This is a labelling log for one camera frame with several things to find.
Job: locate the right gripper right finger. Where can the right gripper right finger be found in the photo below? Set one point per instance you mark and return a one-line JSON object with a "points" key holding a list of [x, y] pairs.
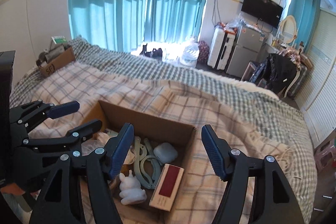
{"points": [[273, 198]]}

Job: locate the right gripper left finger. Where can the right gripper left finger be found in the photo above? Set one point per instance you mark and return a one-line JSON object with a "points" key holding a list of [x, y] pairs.
{"points": [[60, 198]]}

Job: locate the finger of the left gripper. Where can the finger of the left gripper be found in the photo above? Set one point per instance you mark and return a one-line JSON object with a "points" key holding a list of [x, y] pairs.
{"points": [[73, 138], [32, 114]]}

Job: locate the clear floss pick jar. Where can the clear floss pick jar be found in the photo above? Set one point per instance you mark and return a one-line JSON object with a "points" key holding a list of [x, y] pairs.
{"points": [[90, 145]]}

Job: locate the white rabbit figurine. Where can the white rabbit figurine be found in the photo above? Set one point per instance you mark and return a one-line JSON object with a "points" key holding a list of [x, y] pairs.
{"points": [[130, 190]]}

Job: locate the grey-green hand grip tool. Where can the grey-green hand grip tool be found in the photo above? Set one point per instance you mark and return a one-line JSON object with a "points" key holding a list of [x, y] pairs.
{"points": [[147, 167]]}

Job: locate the large cardboard box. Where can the large cardboard box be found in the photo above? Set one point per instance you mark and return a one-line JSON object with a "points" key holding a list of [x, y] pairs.
{"points": [[158, 130]]}

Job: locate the pale green earbuds case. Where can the pale green earbuds case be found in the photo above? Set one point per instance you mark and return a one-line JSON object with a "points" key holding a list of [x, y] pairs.
{"points": [[165, 153]]}

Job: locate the tan book-like box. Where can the tan book-like box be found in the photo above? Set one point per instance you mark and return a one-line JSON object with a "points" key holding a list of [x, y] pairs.
{"points": [[167, 187]]}

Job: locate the white cloth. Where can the white cloth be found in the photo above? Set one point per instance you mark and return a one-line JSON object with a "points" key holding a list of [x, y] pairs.
{"points": [[103, 137]]}

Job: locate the pink plastic stool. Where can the pink plastic stool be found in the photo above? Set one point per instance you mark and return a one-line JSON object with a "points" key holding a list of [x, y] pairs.
{"points": [[324, 154]]}

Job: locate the small cardboard box with items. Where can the small cardboard box with items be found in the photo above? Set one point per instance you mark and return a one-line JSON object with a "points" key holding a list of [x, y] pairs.
{"points": [[59, 54]]}

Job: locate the plaid beige blanket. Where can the plaid beige blanket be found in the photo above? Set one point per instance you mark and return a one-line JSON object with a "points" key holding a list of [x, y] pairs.
{"points": [[163, 111]]}

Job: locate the green checked bed sheet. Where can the green checked bed sheet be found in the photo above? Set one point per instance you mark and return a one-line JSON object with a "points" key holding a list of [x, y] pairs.
{"points": [[259, 107]]}

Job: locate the white louvred wardrobe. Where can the white louvred wardrobe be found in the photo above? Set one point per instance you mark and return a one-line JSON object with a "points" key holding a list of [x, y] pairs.
{"points": [[316, 98]]}

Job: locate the black jacket on chair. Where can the black jacket on chair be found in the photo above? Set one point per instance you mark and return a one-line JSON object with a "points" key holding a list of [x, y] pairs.
{"points": [[277, 71]]}

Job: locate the clear plastic bag on floor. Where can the clear plastic bag on floor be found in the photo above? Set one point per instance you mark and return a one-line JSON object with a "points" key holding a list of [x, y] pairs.
{"points": [[190, 54]]}

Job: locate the silver mini fridge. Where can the silver mini fridge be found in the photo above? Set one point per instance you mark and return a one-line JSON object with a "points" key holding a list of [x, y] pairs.
{"points": [[247, 48]]}

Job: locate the white suitcase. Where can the white suitcase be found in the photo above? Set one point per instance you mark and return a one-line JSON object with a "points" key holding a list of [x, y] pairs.
{"points": [[220, 48]]}

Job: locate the oval white vanity mirror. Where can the oval white vanity mirror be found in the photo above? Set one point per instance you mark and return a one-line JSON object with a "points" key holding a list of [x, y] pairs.
{"points": [[287, 31]]}

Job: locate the teal corner curtain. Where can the teal corner curtain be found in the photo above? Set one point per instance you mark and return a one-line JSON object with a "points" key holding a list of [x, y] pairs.
{"points": [[306, 14]]}

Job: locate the black wall television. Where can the black wall television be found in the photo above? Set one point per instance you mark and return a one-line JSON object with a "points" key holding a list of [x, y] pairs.
{"points": [[267, 11]]}

